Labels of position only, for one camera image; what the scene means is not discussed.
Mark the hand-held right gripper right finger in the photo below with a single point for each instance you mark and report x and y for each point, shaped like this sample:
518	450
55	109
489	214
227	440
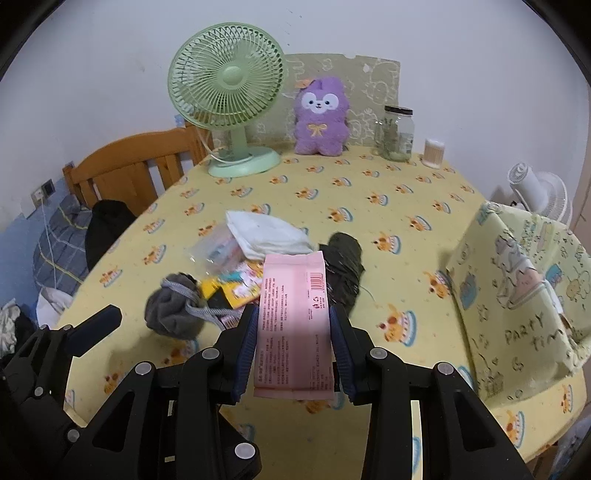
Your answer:
342	350

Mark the grey knitted cloth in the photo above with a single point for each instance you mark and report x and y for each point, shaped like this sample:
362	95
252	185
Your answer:
171	309

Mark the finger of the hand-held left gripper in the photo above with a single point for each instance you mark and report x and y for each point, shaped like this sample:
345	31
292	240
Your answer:
99	323

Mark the cotton swab container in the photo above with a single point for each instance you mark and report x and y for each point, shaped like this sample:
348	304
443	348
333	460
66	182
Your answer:
434	154

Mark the black cloth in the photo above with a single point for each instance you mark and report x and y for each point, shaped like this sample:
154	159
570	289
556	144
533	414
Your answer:
108	226

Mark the orange wooden headboard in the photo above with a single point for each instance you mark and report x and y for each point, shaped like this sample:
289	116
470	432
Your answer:
115	157

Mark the pink packet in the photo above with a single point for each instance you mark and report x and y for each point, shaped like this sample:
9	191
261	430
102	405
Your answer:
295	318

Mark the yellow printed tablecloth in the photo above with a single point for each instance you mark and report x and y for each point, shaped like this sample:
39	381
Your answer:
392	212

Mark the glass jar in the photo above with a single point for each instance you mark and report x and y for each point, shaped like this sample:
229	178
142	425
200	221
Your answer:
395	136

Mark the green desk fan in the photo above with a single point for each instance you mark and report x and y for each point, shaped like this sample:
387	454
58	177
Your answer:
231	76

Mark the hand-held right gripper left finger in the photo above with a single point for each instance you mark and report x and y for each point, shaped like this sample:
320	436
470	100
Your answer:
244	344

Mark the white cloth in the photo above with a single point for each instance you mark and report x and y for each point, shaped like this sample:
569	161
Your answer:
53	304
268	235

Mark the white standing fan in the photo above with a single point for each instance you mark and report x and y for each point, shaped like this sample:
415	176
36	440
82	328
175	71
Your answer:
524	177

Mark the wall socket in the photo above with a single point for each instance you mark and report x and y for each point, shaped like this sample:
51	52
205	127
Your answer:
44	191

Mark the dark green cloth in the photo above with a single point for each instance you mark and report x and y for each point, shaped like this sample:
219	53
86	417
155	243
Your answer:
341	267

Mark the yellow printed packet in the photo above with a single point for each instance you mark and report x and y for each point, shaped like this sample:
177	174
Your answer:
235	284

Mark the white crumpled cloth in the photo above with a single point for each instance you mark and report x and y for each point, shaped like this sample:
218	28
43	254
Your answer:
53	304

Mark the purple plush toy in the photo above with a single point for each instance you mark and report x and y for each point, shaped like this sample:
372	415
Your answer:
318	134

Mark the pile of dark clothes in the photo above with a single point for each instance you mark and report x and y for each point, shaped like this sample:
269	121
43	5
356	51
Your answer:
11	325

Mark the blue plaid pillow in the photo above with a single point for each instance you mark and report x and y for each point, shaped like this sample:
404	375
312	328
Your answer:
60	240

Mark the clear plastic bag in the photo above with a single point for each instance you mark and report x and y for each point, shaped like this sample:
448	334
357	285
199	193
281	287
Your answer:
214	251

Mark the yellow printed fabric box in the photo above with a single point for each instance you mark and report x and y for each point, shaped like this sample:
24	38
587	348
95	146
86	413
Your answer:
508	286

